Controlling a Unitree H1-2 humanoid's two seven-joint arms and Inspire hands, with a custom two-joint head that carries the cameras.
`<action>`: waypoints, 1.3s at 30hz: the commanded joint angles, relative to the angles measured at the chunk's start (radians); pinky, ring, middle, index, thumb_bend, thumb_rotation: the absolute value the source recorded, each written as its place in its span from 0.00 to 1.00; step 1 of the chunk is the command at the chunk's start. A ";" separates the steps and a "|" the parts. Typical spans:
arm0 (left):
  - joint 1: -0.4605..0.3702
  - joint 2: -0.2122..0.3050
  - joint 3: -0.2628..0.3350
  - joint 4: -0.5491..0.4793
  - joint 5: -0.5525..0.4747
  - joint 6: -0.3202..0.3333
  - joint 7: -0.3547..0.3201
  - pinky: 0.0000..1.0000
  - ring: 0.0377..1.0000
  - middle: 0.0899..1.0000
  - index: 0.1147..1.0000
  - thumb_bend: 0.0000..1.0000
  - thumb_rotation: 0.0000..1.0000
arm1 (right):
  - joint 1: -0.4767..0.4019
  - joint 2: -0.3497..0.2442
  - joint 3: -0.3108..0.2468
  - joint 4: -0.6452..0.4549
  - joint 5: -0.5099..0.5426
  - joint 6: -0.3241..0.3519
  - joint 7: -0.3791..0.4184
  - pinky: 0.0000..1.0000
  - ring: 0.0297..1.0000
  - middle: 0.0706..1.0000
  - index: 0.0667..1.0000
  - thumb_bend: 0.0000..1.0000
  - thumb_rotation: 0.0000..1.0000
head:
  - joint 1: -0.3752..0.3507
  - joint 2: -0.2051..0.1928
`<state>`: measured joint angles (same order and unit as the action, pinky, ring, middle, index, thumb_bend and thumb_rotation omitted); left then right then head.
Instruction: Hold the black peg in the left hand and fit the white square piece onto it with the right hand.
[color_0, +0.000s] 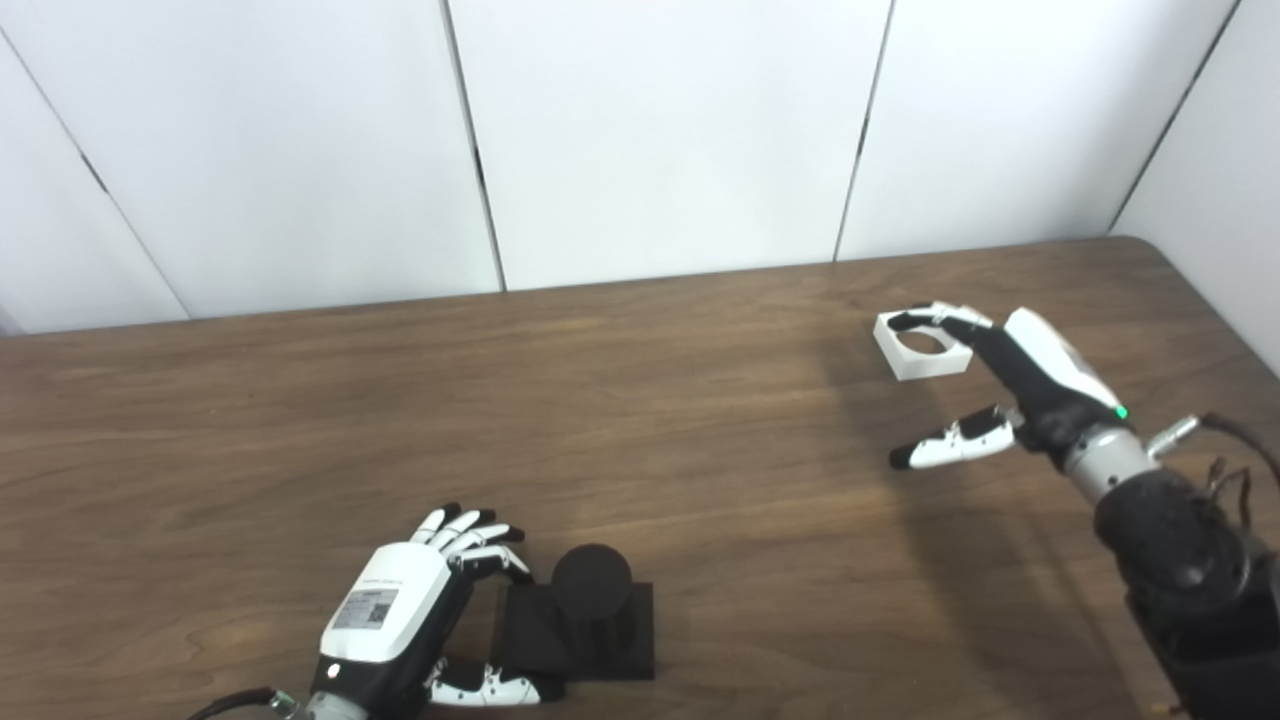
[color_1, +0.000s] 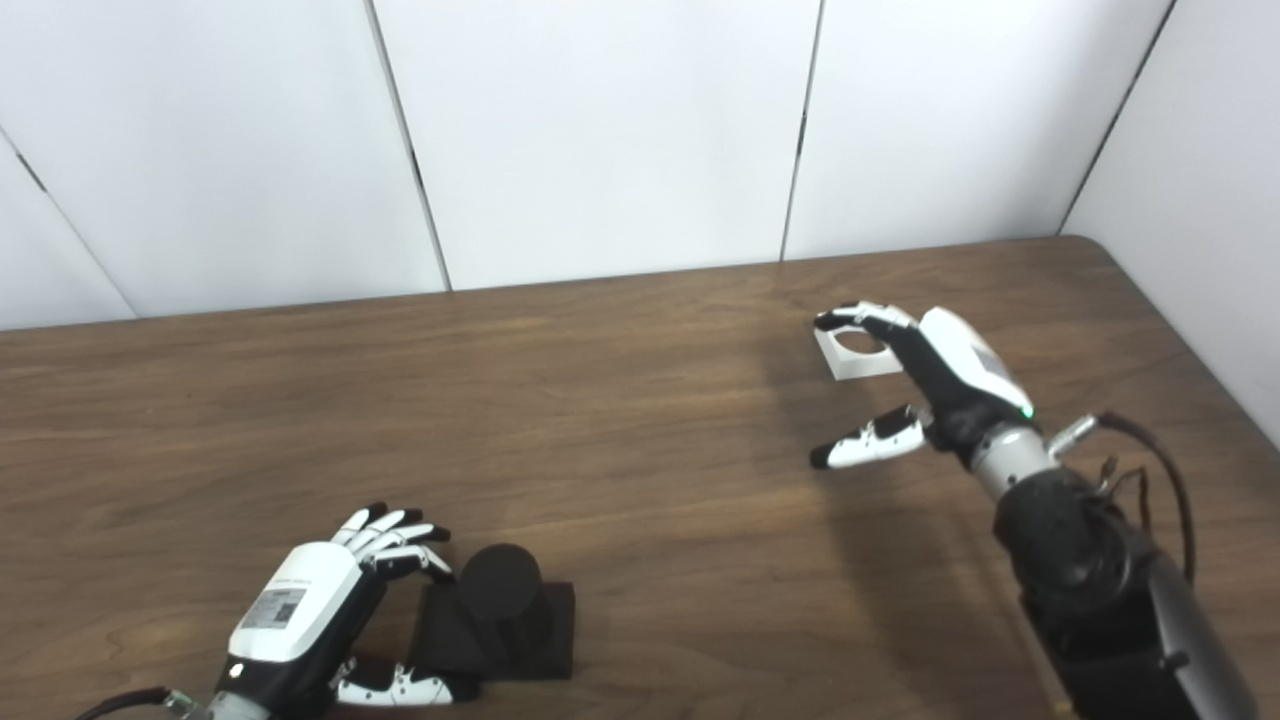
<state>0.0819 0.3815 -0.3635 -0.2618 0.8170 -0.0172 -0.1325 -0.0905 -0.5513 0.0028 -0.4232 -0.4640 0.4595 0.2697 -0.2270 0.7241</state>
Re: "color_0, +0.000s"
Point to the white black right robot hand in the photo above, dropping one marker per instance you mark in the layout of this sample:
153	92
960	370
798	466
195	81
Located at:
1045	385

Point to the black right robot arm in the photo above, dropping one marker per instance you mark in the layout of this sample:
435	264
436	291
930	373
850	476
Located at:
1190	570

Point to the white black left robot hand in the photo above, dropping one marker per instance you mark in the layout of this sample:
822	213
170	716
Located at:
390	610

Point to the black peg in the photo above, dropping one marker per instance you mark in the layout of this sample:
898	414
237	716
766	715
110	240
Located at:
590	600

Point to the white square piece with hole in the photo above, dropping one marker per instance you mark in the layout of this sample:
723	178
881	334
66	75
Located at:
925	367

